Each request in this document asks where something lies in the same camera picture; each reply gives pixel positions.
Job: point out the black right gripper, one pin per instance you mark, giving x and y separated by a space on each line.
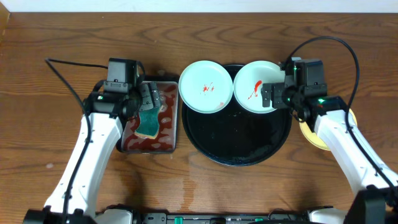
276 89

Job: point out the round black tray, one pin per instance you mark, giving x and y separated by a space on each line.
235 136

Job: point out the mint green plate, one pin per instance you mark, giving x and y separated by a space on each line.
205 87
248 82

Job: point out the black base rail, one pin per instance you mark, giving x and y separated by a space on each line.
163 218

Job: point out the green yellow sponge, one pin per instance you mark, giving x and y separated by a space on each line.
148 123

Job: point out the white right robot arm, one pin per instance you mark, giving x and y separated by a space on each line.
374 184

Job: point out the yellow plate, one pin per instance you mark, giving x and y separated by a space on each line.
311 137

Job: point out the white rectangular wash tray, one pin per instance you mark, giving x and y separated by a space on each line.
166 138

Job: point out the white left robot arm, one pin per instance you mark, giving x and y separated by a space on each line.
74 198

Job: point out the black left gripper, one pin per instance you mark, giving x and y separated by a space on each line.
149 98

